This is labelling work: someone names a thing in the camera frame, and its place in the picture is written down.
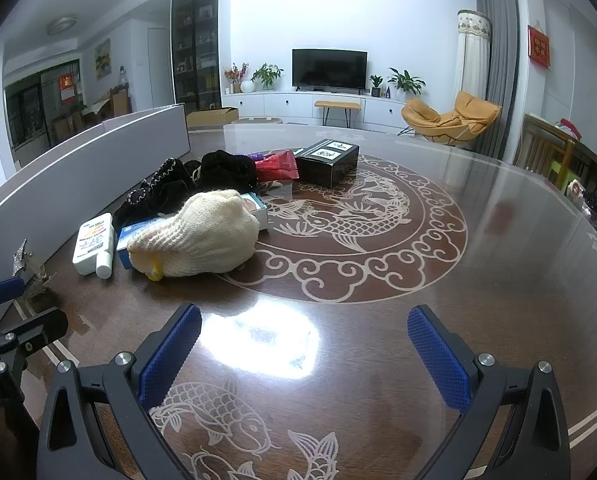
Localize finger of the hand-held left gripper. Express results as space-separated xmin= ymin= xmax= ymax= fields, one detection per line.
xmin=0 ymin=308 xmax=70 ymax=377
xmin=0 ymin=279 xmax=26 ymax=312

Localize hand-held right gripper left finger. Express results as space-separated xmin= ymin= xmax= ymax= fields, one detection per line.
xmin=38 ymin=303 xmax=204 ymax=480

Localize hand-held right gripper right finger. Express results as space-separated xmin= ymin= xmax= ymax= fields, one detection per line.
xmin=407 ymin=304 xmax=572 ymax=480

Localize white lotion bottle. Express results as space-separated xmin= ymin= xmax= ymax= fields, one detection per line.
xmin=72 ymin=212 xmax=115 ymax=279

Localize blue white carton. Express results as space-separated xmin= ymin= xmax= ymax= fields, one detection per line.
xmin=116 ymin=217 xmax=179 ymax=268

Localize cream knitted cloth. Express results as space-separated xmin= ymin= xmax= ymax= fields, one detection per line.
xmin=127 ymin=190 xmax=260 ymax=281

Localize black cloth white trim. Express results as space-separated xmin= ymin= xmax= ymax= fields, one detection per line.
xmin=111 ymin=157 xmax=202 ymax=228

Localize white storage box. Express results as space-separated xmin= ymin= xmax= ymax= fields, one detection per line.
xmin=0 ymin=102 xmax=192 ymax=333

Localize black velvet cloth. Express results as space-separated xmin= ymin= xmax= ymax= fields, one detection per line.
xmin=198 ymin=150 xmax=259 ymax=193

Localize red snack packet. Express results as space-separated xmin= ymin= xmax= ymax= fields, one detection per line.
xmin=253 ymin=150 xmax=299 ymax=183

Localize black box white labels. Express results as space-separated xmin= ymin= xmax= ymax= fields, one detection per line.
xmin=294 ymin=138 xmax=360 ymax=188

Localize brown patterned wooden desktop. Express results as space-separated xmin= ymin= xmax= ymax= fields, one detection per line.
xmin=0 ymin=122 xmax=597 ymax=480

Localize silver spiky ornament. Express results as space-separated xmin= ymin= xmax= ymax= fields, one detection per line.
xmin=11 ymin=240 xmax=56 ymax=311

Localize dark glass sliding door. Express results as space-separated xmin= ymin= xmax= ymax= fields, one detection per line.
xmin=3 ymin=60 xmax=84 ymax=161

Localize wooden dining table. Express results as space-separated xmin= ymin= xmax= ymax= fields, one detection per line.
xmin=81 ymin=102 xmax=112 ymax=123

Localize wooden sideboard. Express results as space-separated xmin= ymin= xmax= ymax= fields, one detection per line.
xmin=109 ymin=87 xmax=130 ymax=116

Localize wooden slatted chair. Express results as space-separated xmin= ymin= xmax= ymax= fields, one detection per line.
xmin=513 ymin=112 xmax=577 ymax=186

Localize cluttered dark side cabinet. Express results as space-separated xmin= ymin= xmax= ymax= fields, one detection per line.
xmin=553 ymin=120 xmax=597 ymax=261

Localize cardboard box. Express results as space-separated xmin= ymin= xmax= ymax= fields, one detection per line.
xmin=186 ymin=106 xmax=239 ymax=128

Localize orange lounge chair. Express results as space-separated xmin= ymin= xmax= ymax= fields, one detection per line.
xmin=401 ymin=91 xmax=503 ymax=148

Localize wooden bench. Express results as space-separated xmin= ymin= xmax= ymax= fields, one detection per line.
xmin=315 ymin=100 xmax=362 ymax=128

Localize white TV cabinet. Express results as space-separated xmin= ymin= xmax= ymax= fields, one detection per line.
xmin=222 ymin=91 xmax=414 ymax=133

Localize broad-leaf potted plant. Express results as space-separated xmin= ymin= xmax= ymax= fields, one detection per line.
xmin=387 ymin=67 xmax=427 ymax=101

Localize red flower vase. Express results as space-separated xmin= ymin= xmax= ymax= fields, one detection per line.
xmin=223 ymin=62 xmax=249 ymax=93

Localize bushy green potted plant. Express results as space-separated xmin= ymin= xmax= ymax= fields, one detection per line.
xmin=251 ymin=62 xmax=284 ymax=92

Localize grey curtain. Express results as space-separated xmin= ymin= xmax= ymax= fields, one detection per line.
xmin=475 ymin=0 xmax=522 ymax=161

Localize dark glass display cabinet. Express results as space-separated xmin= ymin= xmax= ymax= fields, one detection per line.
xmin=171 ymin=0 xmax=222 ymax=113

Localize covered standing air conditioner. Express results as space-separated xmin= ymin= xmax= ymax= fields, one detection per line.
xmin=456 ymin=9 xmax=493 ymax=103

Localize black television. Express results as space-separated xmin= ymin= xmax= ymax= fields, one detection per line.
xmin=292 ymin=48 xmax=369 ymax=93

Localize landscape wall painting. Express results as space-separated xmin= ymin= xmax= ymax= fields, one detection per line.
xmin=95 ymin=38 xmax=112 ymax=79

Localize red wall hanging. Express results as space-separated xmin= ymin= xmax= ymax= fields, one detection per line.
xmin=527 ymin=22 xmax=553 ymax=68

